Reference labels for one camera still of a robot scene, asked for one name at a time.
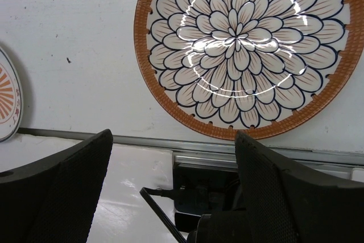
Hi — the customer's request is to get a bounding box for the flower patterned plate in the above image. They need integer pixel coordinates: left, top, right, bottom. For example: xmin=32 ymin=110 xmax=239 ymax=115
xmin=133 ymin=0 xmax=364 ymax=141

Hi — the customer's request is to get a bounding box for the black base cable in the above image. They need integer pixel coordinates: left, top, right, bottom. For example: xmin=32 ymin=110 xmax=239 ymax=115
xmin=139 ymin=187 xmax=188 ymax=243

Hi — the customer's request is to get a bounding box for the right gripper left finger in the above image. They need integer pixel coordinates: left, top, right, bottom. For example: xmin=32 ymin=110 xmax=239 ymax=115
xmin=1 ymin=129 xmax=113 ymax=242

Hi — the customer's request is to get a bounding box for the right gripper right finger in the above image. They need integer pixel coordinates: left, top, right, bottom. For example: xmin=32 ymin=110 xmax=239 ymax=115
xmin=235 ymin=131 xmax=363 ymax=242

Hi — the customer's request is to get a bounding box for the white plate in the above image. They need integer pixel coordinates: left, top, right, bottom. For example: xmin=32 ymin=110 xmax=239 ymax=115
xmin=146 ymin=0 xmax=352 ymax=130

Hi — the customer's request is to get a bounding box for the orange patterned plate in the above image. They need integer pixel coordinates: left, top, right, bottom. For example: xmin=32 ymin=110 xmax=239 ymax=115
xmin=0 ymin=48 xmax=23 ymax=143

